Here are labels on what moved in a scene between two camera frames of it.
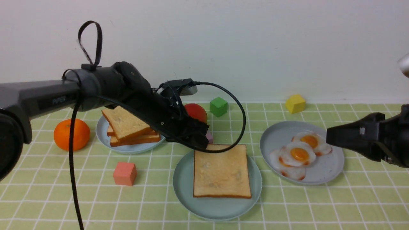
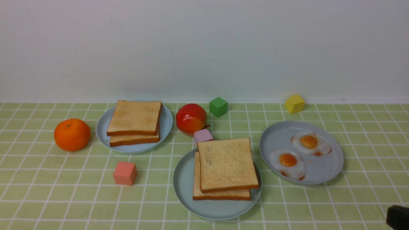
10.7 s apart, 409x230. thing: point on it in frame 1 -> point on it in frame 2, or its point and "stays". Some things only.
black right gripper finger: [352, 136] -> [397, 217]
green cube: [218, 107] stays
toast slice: [125, 125] -> [241, 195]
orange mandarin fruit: [81, 134] stays
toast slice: [154, 137] stays
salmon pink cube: [125, 173] stays
